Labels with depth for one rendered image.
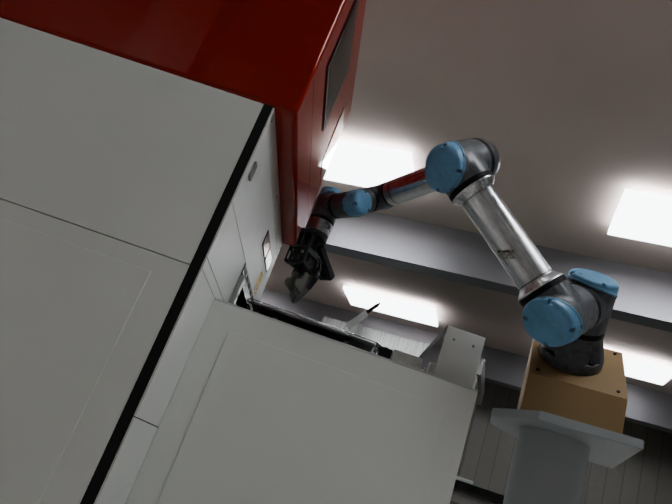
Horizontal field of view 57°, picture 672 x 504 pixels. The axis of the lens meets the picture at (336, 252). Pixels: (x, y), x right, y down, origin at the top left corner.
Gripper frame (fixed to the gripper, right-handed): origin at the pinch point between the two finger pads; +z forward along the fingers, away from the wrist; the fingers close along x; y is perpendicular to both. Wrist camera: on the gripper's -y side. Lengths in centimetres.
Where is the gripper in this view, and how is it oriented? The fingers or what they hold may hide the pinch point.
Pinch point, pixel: (296, 300)
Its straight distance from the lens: 178.4
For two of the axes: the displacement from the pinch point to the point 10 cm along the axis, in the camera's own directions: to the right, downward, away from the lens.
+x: 8.1, 0.6, -5.9
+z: -3.2, 8.8, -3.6
